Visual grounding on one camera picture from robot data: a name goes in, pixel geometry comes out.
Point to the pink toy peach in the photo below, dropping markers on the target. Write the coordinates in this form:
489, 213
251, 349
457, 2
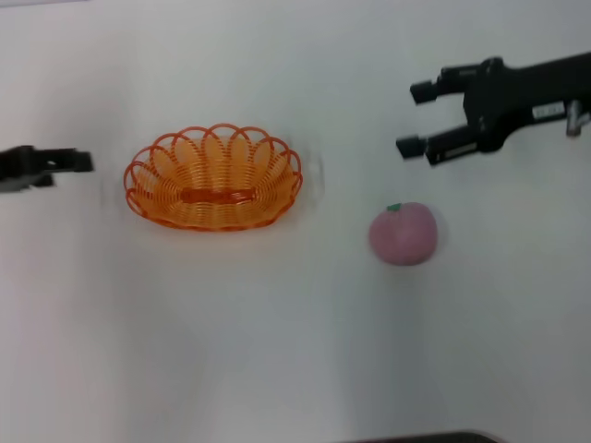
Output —
402, 234

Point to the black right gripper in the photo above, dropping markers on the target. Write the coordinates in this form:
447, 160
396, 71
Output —
508, 101

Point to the metal wrist bracket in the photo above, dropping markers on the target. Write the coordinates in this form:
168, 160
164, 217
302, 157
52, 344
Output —
575, 121

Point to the orange woven plastic basket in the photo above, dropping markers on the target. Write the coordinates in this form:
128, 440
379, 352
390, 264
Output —
212, 184

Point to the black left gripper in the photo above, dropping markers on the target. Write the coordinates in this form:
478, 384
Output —
14, 166

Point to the dark robot chest edge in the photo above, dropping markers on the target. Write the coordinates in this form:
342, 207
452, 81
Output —
420, 437

